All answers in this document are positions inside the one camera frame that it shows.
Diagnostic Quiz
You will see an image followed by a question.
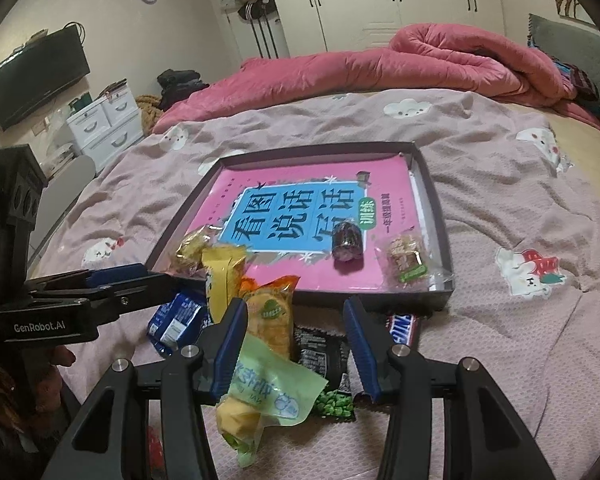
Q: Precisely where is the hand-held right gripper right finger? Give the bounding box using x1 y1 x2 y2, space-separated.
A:
342 295 558 480

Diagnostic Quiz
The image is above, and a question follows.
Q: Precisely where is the black wall television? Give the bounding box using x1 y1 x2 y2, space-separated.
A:
0 26 91 132

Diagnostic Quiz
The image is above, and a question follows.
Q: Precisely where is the brown knitted blanket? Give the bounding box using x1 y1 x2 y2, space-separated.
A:
135 94 163 133

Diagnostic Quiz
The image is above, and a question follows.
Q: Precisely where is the pink printed bed cover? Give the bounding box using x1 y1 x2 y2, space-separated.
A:
35 87 600 480

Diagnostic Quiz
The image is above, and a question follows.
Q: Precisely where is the yellow green snack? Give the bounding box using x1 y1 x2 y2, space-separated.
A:
215 394 268 468

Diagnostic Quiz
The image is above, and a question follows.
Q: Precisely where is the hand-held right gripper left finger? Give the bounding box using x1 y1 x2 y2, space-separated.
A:
40 297 251 480

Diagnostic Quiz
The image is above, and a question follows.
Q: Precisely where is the white drawer chest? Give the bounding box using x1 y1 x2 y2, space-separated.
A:
66 80 145 158

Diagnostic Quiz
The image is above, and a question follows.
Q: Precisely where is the person's left hand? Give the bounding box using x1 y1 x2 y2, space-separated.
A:
30 345 77 404

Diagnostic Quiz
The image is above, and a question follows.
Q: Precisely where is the yellow snack packet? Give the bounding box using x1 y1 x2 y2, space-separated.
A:
201 244 248 326

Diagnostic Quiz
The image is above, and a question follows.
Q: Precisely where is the orange cracker packet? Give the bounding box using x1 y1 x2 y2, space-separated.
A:
239 275 301 361

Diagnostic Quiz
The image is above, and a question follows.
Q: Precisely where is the light green snack bag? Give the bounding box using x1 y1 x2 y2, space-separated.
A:
222 334 329 428

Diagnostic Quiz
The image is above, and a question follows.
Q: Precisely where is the clear nut candy packet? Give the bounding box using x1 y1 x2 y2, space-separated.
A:
375 227 451 291

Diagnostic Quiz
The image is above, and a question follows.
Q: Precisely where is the round pastry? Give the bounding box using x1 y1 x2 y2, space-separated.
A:
171 226 216 277

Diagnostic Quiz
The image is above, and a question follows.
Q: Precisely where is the blue snack packet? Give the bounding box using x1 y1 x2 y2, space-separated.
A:
146 291 211 358

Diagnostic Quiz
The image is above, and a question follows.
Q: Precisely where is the white wardrobe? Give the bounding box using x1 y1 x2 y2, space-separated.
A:
260 0 506 58

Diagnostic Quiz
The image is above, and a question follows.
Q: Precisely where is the pile of dark clothes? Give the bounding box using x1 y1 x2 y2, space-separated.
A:
156 69 208 111

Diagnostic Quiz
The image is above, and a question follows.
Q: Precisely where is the black green pea packet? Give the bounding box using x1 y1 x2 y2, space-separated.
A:
292 326 357 423

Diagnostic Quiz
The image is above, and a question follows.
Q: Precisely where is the pink and blue book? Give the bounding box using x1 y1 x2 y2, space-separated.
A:
182 157 431 293

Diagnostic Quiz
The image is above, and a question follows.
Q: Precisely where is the yellow bed sheet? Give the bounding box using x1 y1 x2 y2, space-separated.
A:
545 105 600 281

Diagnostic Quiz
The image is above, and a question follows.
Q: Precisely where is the dark shallow cardboard box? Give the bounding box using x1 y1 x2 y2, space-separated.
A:
145 141 455 313

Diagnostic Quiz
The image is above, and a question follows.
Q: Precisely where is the brown chocolate bar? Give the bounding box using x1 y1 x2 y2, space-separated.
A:
385 312 422 348

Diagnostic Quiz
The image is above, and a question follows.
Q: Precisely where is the pink quilt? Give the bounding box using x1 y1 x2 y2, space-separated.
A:
152 24 600 136

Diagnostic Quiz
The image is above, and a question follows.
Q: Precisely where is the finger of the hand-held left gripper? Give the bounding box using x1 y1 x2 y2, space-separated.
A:
27 273 179 322
27 262 151 294

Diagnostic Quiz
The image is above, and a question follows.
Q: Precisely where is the pile of colourful clothes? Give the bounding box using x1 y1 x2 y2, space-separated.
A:
552 60 600 126

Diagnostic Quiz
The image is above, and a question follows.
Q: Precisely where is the grey quilted headboard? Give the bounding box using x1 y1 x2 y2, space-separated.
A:
527 12 600 141

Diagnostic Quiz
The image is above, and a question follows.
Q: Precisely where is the small dark round snack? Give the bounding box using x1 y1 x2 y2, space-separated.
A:
331 220 366 263

